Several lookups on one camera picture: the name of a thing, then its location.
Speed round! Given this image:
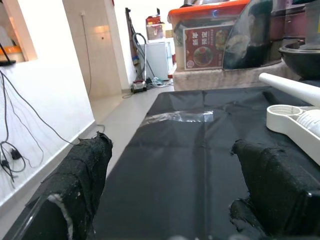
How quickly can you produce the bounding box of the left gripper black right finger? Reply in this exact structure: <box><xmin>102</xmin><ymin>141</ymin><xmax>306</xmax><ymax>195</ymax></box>
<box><xmin>228</xmin><ymin>139</ymin><xmax>320</xmax><ymax>237</ymax></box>

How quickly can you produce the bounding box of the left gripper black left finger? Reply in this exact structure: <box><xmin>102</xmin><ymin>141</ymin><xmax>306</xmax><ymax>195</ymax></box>
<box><xmin>4</xmin><ymin>131</ymin><xmax>113</xmax><ymax>240</ymax></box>

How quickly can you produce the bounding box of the white plastic table leg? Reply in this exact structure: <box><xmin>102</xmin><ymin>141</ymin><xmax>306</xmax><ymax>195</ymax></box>
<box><xmin>258</xmin><ymin>72</ymin><xmax>320</xmax><ymax>106</ymax></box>
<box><xmin>297</xmin><ymin>109</ymin><xmax>320</xmax><ymax>132</ymax></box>

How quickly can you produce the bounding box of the white plastic table top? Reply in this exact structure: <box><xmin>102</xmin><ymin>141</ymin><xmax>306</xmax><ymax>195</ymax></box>
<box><xmin>266</xmin><ymin>103</ymin><xmax>320</xmax><ymax>167</ymax></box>

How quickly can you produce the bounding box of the black power adapter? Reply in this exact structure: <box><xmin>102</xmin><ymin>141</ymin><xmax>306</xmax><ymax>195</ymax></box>
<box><xmin>9</xmin><ymin>147</ymin><xmax>22</xmax><ymax>161</ymax></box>

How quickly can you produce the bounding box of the clear plastic bag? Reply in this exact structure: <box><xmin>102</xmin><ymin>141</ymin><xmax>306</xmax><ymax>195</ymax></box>
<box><xmin>142</xmin><ymin>109</ymin><xmax>216</xmax><ymax>125</ymax></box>

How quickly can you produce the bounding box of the red and black floor device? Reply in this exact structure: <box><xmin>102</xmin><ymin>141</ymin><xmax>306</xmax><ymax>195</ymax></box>
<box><xmin>131</xmin><ymin>79</ymin><xmax>148</xmax><ymax>95</ymax></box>

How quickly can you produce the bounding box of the beige cloth covered bench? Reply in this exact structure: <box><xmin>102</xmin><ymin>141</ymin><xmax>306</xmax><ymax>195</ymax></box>
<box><xmin>172</xmin><ymin>59</ymin><xmax>301</xmax><ymax>92</ymax></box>

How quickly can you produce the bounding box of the black wok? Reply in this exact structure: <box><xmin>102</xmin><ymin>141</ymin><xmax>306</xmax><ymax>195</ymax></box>
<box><xmin>278</xmin><ymin>42</ymin><xmax>320</xmax><ymax>81</ymax></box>

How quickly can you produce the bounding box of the dark shiny foil bag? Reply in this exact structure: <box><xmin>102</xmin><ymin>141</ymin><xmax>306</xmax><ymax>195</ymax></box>
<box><xmin>222</xmin><ymin>0</ymin><xmax>286</xmax><ymax>71</ymax></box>

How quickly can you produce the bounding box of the white fridge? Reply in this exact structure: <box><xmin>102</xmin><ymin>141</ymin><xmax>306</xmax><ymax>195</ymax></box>
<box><xmin>144</xmin><ymin>41</ymin><xmax>172</xmax><ymax>81</ymax></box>

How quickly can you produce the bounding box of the orange lid storage box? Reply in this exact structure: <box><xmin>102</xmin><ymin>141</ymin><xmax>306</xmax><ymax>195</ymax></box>
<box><xmin>167</xmin><ymin>0</ymin><xmax>251</xmax><ymax>72</ymax></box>

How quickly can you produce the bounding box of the clear plastic storage container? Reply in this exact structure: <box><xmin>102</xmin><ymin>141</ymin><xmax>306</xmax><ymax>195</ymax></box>
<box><xmin>303</xmin><ymin>0</ymin><xmax>320</xmax><ymax>47</ymax></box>

